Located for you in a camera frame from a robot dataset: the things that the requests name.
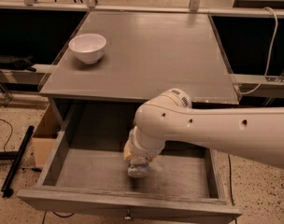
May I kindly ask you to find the aluminium frame rail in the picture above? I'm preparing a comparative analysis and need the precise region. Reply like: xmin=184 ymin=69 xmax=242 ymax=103
xmin=0 ymin=0 xmax=284 ymax=19

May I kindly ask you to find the white cable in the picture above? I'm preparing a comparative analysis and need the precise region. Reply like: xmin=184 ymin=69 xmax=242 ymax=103
xmin=234 ymin=6 xmax=279 ymax=95

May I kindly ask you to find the white ceramic bowl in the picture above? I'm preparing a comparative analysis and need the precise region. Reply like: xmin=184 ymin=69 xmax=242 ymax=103
xmin=68 ymin=34 xmax=107 ymax=64

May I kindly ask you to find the black floor cable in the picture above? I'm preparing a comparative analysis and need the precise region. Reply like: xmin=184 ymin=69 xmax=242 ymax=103
xmin=0 ymin=115 xmax=15 ymax=154
xmin=226 ymin=152 xmax=237 ymax=224

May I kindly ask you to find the black cloth on rail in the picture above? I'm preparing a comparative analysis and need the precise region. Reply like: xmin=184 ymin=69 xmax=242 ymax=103
xmin=0 ymin=55 xmax=36 ymax=72

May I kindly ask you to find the black floor cable left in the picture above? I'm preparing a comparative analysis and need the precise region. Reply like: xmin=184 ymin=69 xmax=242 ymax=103
xmin=0 ymin=115 xmax=15 ymax=154

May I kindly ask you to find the grey wooden cabinet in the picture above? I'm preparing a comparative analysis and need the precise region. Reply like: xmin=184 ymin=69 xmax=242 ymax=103
xmin=38 ymin=9 xmax=240 ymax=138

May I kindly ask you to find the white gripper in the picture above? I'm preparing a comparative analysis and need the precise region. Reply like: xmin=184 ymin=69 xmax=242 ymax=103
xmin=123 ymin=131 xmax=163 ymax=162

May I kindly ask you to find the open grey top drawer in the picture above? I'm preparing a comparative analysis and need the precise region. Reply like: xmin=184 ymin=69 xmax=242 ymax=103
xmin=18 ymin=105 xmax=241 ymax=224

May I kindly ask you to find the black metal stand bar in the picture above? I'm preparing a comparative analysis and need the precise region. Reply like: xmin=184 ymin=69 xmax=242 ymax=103
xmin=0 ymin=126 xmax=35 ymax=198

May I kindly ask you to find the blue plastic water bottle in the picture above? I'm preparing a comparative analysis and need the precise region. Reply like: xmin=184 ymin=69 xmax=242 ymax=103
xmin=127 ymin=157 xmax=149 ymax=178

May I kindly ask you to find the metal drawer knob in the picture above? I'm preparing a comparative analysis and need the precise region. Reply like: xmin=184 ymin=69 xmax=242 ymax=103
xmin=124 ymin=210 xmax=133 ymax=221

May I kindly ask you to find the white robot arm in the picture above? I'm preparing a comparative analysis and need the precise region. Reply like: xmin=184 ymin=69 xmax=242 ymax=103
xmin=123 ymin=89 xmax=284 ymax=176

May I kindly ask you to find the black floor cable right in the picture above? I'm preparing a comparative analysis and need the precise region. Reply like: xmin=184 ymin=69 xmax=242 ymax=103
xmin=226 ymin=152 xmax=237 ymax=224

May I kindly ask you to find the brown cardboard box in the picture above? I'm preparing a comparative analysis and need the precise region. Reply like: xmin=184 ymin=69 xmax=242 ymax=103
xmin=32 ymin=105 xmax=60 ymax=169

